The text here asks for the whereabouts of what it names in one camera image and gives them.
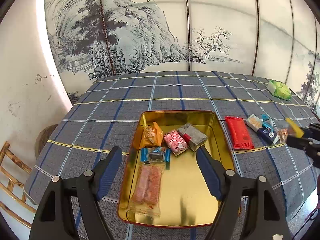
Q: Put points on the grey plaid tablecloth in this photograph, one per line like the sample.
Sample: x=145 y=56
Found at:
x=116 y=110

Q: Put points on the clear long pastry packet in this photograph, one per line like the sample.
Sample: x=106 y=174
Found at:
x=146 y=193

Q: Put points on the blue clear cookie wrapper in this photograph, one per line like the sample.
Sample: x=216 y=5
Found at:
x=267 y=122

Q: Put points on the navy cracker packet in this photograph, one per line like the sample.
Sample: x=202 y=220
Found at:
x=256 y=124

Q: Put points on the clear orange fried twist bag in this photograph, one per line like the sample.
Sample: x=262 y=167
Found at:
x=282 y=134

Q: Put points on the red gold toffee tin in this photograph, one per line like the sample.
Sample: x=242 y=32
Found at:
x=185 y=200

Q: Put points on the grey snack block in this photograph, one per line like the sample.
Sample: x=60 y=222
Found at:
x=192 y=136

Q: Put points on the wooden chair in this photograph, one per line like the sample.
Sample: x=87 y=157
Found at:
x=6 y=152

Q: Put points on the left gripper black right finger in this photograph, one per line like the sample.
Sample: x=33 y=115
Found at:
x=263 y=218

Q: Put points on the round wooden stool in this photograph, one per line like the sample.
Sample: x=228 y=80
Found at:
x=42 y=139

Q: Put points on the painted folding screen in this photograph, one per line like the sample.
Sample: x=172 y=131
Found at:
x=275 y=39

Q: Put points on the green tissue pack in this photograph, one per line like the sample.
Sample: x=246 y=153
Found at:
x=279 y=89

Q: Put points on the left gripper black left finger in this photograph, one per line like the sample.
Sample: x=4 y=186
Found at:
x=54 y=217

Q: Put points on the pink white patterned snack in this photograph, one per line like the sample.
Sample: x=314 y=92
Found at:
x=175 y=142

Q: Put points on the orange snack pouch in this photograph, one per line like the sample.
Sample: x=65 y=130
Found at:
x=148 y=136

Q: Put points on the red snack packet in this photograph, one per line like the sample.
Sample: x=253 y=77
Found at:
x=241 y=140

